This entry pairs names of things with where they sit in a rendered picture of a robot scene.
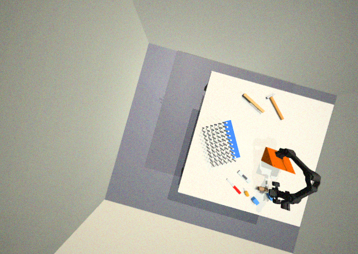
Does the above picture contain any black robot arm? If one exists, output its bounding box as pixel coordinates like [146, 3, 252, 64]
[269, 148, 321, 211]

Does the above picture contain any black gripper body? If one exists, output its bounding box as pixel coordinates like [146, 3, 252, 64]
[272, 182, 281, 205]

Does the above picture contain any blue flat strip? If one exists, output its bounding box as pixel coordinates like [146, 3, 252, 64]
[224, 120, 240, 158]

